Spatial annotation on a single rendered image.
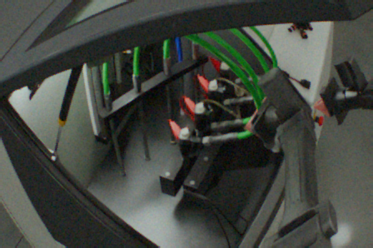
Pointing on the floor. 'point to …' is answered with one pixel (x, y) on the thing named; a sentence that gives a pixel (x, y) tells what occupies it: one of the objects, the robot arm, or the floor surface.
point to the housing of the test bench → (14, 31)
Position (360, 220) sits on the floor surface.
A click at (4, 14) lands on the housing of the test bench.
